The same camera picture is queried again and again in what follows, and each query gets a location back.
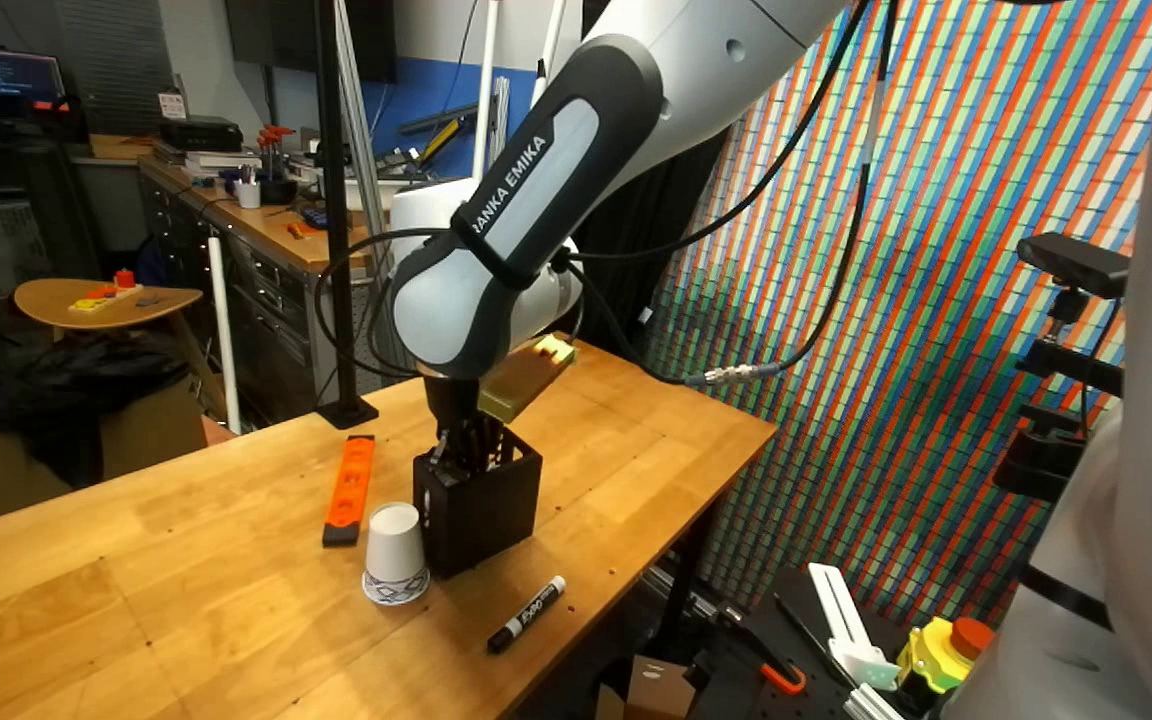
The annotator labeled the black stand pole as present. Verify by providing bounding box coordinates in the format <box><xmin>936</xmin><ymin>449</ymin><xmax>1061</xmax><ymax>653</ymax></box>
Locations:
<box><xmin>310</xmin><ymin>0</ymin><xmax>384</xmax><ymax>432</ymax></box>

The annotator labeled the black box device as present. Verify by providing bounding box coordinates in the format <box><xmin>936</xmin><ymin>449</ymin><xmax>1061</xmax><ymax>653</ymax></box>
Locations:
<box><xmin>151</xmin><ymin>116</ymin><xmax>249</xmax><ymax>158</ymax></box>

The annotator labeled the orange and black flat tool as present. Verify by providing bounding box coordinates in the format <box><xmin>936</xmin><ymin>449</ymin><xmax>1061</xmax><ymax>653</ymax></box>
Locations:
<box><xmin>319</xmin><ymin>432</ymin><xmax>381</xmax><ymax>551</ymax></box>

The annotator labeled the short white pole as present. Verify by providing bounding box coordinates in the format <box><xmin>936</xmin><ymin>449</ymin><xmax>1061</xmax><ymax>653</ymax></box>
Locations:
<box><xmin>203</xmin><ymin>232</ymin><xmax>249</xmax><ymax>441</ymax></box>

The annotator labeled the round wooden stool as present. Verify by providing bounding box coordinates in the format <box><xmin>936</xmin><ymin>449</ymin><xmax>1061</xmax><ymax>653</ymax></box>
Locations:
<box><xmin>9</xmin><ymin>268</ymin><xmax>207</xmax><ymax>337</ymax></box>

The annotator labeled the small cardboard box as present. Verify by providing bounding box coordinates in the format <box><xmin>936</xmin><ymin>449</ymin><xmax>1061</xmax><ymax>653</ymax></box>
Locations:
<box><xmin>593</xmin><ymin>653</ymin><xmax>698</xmax><ymax>720</ymax></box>

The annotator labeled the black perforated basket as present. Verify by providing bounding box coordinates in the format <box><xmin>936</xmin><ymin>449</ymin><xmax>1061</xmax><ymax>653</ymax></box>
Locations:
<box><xmin>409</xmin><ymin>421</ymin><xmax>547</xmax><ymax>586</ymax></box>

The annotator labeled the black table leg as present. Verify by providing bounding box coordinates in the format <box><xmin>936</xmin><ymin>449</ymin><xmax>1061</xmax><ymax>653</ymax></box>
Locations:
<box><xmin>660</xmin><ymin>491</ymin><xmax>729</xmax><ymax>662</ymax></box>

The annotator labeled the yellow emergency stop button box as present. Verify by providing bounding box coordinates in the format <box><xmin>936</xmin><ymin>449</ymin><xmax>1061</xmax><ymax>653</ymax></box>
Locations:
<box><xmin>892</xmin><ymin>614</ymin><xmax>1001</xmax><ymax>702</ymax></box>

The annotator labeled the white plastic bracket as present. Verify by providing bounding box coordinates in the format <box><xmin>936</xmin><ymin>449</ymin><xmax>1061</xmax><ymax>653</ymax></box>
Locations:
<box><xmin>802</xmin><ymin>558</ymin><xmax>903</xmax><ymax>691</ymax></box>

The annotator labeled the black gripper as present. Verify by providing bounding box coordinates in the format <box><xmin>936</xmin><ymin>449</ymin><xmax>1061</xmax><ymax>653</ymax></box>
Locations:
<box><xmin>419</xmin><ymin>371</ymin><xmax>513</xmax><ymax>482</ymax></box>

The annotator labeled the white paper cup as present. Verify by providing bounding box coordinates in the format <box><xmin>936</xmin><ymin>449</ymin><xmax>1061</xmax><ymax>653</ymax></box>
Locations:
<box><xmin>359</xmin><ymin>500</ymin><xmax>435</xmax><ymax>614</ymax></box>

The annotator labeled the black bag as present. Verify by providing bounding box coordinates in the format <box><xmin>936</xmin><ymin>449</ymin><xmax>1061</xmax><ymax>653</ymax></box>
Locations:
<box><xmin>0</xmin><ymin>328</ymin><xmax>196</xmax><ymax>491</ymax></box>

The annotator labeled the gold brown wrist camera block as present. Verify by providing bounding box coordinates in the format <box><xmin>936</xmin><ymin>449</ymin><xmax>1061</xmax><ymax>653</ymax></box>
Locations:
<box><xmin>470</xmin><ymin>333</ymin><xmax>579</xmax><ymax>423</ymax></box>

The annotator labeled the black camera on stand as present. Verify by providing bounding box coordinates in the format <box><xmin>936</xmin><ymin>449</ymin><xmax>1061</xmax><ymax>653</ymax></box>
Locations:
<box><xmin>990</xmin><ymin>227</ymin><xmax>1135</xmax><ymax>503</ymax></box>

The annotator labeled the multicolour striped backdrop panel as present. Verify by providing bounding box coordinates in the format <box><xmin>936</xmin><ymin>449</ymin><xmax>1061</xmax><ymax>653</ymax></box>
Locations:
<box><xmin>640</xmin><ymin>0</ymin><xmax>1152</xmax><ymax>631</ymax></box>

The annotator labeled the orange handled clamp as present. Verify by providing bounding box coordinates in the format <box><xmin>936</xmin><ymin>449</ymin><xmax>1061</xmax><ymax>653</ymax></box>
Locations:
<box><xmin>733</xmin><ymin>621</ymin><xmax>817</xmax><ymax>702</ymax></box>

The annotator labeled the wooden top workbench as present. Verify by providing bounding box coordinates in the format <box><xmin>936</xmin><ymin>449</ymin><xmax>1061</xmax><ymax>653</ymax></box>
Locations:
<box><xmin>133</xmin><ymin>148</ymin><xmax>400</xmax><ymax>429</ymax></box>

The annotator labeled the black marker with white label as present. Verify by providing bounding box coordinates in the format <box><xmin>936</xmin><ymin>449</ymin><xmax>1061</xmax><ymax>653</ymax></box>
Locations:
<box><xmin>482</xmin><ymin>573</ymin><xmax>571</xmax><ymax>662</ymax></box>

